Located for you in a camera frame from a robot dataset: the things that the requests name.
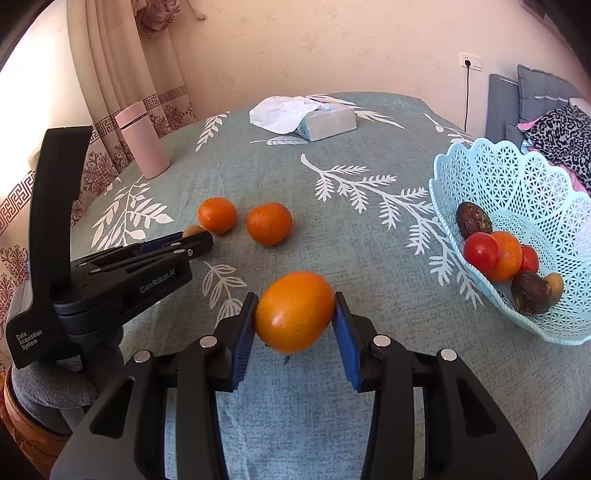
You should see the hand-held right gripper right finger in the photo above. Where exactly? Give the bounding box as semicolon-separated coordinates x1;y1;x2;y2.
332;292;539;480

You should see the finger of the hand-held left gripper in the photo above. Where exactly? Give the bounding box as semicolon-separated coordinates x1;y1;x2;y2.
85;231;184;266
69;232;214;278

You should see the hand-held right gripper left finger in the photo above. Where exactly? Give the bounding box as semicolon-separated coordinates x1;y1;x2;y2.
50;292;260;480

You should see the smooth yellow-orange orange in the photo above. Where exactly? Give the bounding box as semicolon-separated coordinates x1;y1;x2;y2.
254;271;336;354

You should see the large red tomato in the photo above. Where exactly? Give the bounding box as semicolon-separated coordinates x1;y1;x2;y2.
463;232;500;274

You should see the small dark passion fruit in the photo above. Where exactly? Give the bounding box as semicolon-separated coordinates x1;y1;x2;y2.
456;202;493;240

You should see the large dimpled orange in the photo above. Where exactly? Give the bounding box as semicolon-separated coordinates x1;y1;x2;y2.
485;231;523;284

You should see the large dark passion fruit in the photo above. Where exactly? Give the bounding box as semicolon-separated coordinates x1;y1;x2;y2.
510;270;552;315

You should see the small red tomato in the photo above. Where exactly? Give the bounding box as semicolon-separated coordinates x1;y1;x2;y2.
519;246;540;274

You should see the light blue plastic basket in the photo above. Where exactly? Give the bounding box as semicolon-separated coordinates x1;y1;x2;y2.
428;137;591;346

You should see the person's left hand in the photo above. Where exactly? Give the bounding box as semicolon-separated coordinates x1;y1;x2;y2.
10;323;126;437

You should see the small orange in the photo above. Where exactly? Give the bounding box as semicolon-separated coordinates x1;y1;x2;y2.
246;202;293;247
198;197;238;234

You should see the pink tumbler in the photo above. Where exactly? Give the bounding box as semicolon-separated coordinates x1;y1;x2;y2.
115;102;171;179

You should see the white tissue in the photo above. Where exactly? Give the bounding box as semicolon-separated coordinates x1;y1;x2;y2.
249;95;320;136

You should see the beige patterned curtain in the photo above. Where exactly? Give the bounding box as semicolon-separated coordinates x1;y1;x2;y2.
0;0;197;370

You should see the grey cushion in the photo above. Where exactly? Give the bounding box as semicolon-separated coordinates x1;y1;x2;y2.
488;74;522;139
516;65;580;121

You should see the leopard-print cloth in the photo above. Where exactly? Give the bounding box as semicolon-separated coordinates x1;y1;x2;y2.
526;105;591;192

